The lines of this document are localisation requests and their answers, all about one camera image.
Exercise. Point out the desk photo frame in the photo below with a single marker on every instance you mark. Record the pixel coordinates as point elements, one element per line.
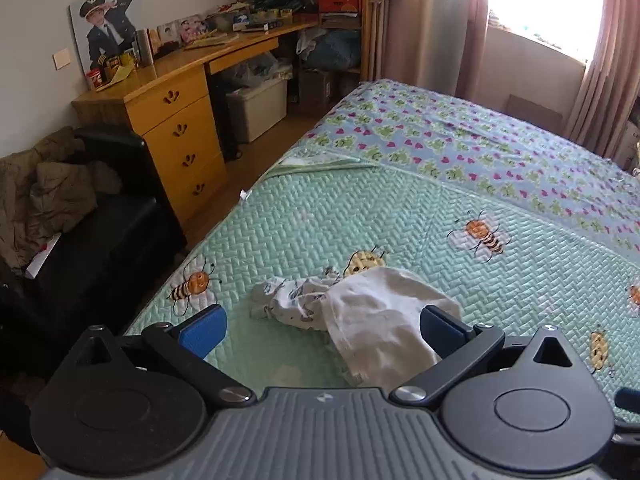
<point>187,29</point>

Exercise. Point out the black armchair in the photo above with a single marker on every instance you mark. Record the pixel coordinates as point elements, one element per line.
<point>100,260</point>

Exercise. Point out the window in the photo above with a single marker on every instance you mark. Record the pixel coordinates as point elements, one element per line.
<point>540,0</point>

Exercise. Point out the wooden bookshelf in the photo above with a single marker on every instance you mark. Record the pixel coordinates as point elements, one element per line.
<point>350,25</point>

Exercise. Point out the cardboard box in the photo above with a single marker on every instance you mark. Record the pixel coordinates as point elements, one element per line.
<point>315,90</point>

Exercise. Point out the metal thermos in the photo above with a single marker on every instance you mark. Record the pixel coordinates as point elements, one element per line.
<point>145,47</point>

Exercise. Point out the white wall switch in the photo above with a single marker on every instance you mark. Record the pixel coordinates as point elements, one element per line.
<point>62,59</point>

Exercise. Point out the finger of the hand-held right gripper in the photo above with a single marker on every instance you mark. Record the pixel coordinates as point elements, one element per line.
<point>629,400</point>

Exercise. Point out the white printed shirt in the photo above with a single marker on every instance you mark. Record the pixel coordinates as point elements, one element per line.
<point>380,320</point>

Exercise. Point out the clear plastic bags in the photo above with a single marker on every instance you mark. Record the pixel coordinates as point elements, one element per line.
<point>260,70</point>

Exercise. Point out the green quilted bee blanket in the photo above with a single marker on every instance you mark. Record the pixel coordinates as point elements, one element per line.
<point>400,220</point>

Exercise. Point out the white storage box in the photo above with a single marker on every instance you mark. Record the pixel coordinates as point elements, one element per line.
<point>260,110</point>

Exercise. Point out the wall poster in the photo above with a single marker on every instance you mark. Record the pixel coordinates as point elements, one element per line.
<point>105,30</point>

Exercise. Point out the red can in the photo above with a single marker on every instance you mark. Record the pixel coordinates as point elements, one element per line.
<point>94,80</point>

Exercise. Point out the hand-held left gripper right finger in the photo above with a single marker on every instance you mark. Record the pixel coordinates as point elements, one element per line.
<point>440,327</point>

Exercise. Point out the blue bag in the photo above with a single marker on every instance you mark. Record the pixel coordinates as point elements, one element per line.
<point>335,50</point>

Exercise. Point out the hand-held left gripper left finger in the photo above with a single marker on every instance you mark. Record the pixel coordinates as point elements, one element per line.
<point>202,330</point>

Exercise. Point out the wooden desk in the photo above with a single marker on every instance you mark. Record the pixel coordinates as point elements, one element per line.
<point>175,110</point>

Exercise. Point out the olive jacket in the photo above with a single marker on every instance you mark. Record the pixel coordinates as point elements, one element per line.
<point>55,195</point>

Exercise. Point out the blue heart print sheet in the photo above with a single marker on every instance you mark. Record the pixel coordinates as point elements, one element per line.
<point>450,125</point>

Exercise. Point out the white paper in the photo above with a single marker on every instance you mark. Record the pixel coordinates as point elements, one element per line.
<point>42,257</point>

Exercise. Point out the red box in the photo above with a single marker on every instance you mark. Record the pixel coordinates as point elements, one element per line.
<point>340,4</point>

